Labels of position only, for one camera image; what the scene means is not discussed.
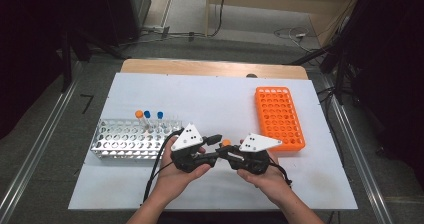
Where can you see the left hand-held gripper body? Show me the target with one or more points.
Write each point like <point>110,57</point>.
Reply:
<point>188,139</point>

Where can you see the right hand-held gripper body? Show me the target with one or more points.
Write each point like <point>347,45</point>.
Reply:
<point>255,142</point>

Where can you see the orange test tube rack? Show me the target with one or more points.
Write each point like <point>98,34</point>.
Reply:
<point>280,117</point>

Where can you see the blue-capped test tube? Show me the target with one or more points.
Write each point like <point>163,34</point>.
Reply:
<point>147,114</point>
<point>160,115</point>

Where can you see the metal test tube rack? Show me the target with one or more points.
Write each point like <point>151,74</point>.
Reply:
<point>126,140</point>

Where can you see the person's right hand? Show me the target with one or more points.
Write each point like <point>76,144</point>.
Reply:
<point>270,184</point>

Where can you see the person's left hand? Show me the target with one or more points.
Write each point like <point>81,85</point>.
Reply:
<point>173,184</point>

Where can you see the white board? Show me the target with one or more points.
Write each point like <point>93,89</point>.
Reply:
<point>213,104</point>

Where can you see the person's dark clothing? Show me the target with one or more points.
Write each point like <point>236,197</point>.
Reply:
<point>226,218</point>

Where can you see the black metal stand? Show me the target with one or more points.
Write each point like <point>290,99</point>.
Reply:
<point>338,74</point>
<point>66,60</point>

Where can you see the grey power strip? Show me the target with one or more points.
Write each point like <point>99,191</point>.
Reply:
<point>156,30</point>

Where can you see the black cabinet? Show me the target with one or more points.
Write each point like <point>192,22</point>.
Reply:
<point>123,10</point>

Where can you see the dark curtain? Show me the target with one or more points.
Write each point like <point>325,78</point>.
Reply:
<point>26,50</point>
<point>393,67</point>

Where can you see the aluminium floor rail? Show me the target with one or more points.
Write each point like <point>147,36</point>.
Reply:
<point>40,140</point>
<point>360,157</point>

